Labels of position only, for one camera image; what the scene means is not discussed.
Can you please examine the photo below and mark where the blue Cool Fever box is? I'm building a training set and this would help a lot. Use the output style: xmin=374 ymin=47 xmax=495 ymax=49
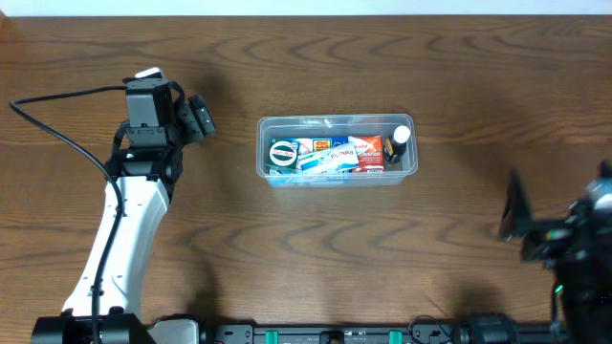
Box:
xmin=267 ymin=135 xmax=350 ymax=187

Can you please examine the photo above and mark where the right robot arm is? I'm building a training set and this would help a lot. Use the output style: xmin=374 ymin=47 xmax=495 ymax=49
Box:
xmin=451 ymin=161 xmax=611 ymax=344

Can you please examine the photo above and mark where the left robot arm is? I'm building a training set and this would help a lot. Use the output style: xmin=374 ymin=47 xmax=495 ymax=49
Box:
xmin=31 ymin=96 xmax=214 ymax=343

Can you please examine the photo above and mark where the green Zam-Buk ointment box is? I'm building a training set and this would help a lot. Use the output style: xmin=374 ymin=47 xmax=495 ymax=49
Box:
xmin=266 ymin=139 xmax=299 ymax=171

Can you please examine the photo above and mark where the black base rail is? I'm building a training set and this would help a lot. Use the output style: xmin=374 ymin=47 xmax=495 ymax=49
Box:
xmin=147 ymin=312 xmax=570 ymax=344

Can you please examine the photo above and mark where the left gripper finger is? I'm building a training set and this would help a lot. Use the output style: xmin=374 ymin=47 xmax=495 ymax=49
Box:
xmin=188 ymin=96 xmax=216 ymax=137
xmin=184 ymin=105 xmax=205 ymax=143

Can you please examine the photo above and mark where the red Panadol box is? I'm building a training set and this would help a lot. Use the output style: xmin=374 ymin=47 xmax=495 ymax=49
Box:
xmin=348 ymin=136 xmax=384 ymax=173

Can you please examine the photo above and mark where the clear plastic container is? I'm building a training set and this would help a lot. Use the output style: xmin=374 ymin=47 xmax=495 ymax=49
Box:
xmin=256 ymin=114 xmax=418 ymax=187

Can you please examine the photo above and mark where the white Panadol box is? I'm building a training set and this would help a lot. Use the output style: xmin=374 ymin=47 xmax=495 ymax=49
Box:
xmin=298 ymin=142 xmax=359 ymax=175

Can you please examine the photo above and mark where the dark bottle white cap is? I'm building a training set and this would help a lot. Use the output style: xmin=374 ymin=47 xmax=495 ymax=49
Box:
xmin=383 ymin=125 xmax=411 ymax=163

